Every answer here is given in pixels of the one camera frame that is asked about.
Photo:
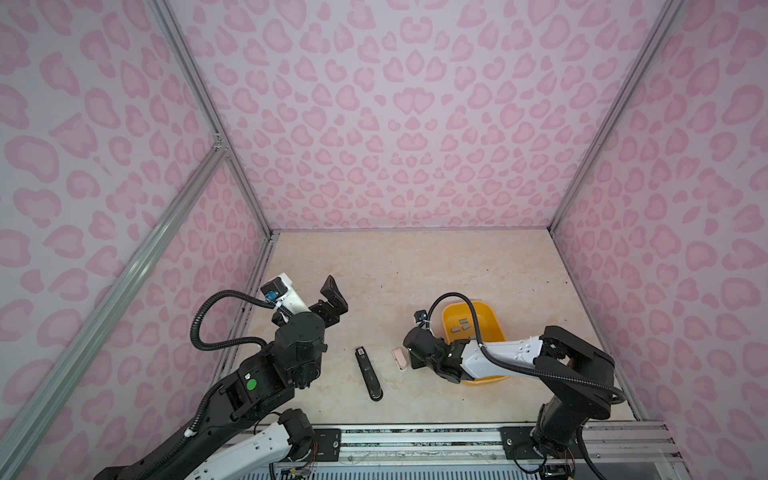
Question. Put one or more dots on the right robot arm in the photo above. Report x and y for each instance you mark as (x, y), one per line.
(579, 375)

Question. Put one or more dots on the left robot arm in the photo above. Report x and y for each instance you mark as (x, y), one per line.
(262, 383)

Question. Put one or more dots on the pink mini stapler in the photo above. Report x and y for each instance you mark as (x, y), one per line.
(400, 359)

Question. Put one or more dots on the diagonal aluminium frame bar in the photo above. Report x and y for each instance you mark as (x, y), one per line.
(38, 414)

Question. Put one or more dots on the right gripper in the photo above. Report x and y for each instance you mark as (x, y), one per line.
(413, 361)

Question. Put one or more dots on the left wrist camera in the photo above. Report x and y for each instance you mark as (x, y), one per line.
(279, 292)

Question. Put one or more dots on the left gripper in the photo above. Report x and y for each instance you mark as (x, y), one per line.
(336, 300)

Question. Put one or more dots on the yellow plastic tray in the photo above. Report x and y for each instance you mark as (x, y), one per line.
(456, 313)

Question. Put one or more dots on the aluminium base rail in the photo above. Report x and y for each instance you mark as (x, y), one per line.
(613, 449)

